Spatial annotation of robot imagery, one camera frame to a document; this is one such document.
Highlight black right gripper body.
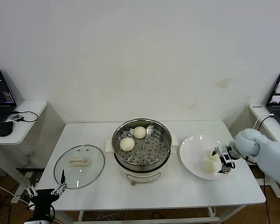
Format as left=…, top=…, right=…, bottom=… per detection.
left=220, top=146, right=237, bottom=169

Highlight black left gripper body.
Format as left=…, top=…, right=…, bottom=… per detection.
left=32, top=188, right=61, bottom=220

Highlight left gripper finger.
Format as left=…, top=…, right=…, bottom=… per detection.
left=25, top=184, right=38, bottom=198
left=50, top=169, right=68, bottom=196

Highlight white steamed baozi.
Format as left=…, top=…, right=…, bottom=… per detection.
left=133, top=126, right=147, bottom=140
left=119, top=137, right=135, bottom=152
left=202, top=160, right=216, bottom=174
left=207, top=150, right=219, bottom=162

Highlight glass lid with cream handle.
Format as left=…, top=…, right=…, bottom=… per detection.
left=53, top=144, right=105, bottom=189

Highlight stainless steel steamer basket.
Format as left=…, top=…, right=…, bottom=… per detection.
left=112, top=118, right=172, bottom=170

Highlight white floor power strip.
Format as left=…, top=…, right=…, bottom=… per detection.
left=25, top=172, right=41, bottom=188

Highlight white round plate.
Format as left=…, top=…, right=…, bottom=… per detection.
left=179, top=134, right=234, bottom=181

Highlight white side desk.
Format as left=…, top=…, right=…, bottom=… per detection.
left=248, top=104, right=280, bottom=199
left=0, top=100, right=48, bottom=203

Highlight black computer mouse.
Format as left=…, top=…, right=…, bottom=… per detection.
left=0, top=120, right=14, bottom=137

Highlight white work table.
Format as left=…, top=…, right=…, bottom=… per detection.
left=28, top=120, right=266, bottom=224

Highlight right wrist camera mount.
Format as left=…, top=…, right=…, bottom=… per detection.
left=214, top=144, right=231, bottom=155

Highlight black floor cable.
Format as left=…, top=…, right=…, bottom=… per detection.
left=0, top=186, right=14, bottom=224

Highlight white laptop cable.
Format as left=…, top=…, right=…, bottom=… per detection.
left=252, top=113, right=273, bottom=131

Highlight black cable with adapter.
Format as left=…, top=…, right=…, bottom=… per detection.
left=253, top=114, right=275, bottom=224

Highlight tangled thin white cable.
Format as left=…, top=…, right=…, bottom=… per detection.
left=83, top=210, right=124, bottom=221

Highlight black hub cable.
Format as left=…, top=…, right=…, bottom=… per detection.
left=13, top=109, right=39, bottom=123

